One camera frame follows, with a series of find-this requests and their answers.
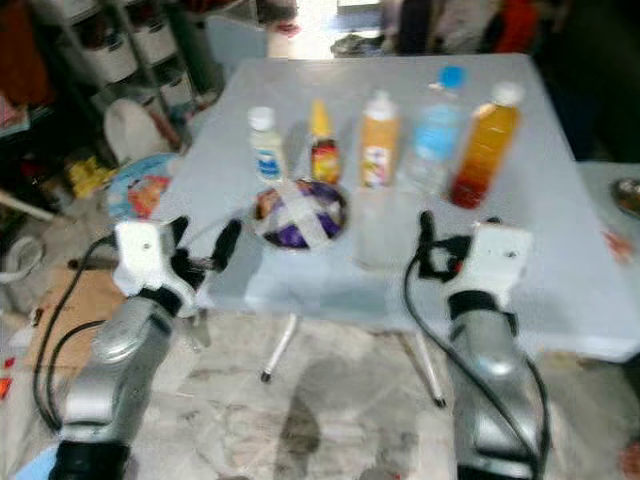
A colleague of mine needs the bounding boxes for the white potty seat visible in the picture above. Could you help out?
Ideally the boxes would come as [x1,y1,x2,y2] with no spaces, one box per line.
[103,98,173,164]

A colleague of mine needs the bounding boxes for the orange juice bottle white cap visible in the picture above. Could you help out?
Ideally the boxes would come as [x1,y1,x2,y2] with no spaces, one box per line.
[360,91,402,190]

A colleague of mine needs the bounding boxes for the flat brown cardboard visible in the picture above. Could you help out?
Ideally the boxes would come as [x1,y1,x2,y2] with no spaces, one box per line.
[28,268,131,373]

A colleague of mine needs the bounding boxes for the round cartoon plate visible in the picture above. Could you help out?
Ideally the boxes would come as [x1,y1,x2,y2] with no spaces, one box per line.
[108,153,183,221]

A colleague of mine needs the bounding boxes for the shelf rack with white bins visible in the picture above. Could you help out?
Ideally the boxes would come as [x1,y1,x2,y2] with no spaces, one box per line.
[50,0,211,111]

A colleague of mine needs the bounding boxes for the blue-capped water bottle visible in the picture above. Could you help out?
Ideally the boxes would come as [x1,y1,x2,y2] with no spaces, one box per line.
[405,66,472,195]

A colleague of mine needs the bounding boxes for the small clear white-capped bottle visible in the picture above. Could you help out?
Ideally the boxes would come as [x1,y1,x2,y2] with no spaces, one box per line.
[248,107,287,184]

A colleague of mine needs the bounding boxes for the taped purple bowl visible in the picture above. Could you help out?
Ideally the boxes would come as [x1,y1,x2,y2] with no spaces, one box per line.
[253,180,350,252]

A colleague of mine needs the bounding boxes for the yellow toy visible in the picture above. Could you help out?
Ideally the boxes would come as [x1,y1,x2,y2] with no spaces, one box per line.
[72,158,116,196]

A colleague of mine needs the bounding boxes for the white folding table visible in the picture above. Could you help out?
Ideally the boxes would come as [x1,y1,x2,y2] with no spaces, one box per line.
[150,53,640,411]

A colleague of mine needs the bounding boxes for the light blue plastic bin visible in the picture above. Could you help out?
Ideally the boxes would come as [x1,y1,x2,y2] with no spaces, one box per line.
[15,448,61,480]

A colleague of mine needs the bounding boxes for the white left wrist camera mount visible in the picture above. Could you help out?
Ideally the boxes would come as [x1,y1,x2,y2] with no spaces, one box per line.
[114,220,197,311]

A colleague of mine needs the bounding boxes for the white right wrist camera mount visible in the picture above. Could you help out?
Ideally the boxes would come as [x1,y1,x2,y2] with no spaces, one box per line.
[445,222,534,306]

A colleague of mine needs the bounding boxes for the tall amber tea bottle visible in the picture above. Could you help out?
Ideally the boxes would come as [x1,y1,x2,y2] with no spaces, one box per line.
[450,82,527,211]

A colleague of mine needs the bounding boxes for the yellow-capped sauce bottle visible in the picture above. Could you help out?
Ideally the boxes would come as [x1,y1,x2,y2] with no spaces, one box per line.
[308,99,342,186]

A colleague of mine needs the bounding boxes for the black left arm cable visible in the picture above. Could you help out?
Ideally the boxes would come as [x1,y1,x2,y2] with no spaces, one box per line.
[32,235,119,433]

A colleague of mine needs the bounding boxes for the clear plastic container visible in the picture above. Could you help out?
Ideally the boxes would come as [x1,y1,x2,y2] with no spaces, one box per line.
[353,188,422,271]

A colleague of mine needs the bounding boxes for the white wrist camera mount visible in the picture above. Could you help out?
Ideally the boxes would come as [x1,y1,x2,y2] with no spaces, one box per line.
[445,222,534,306]
[114,220,197,311]

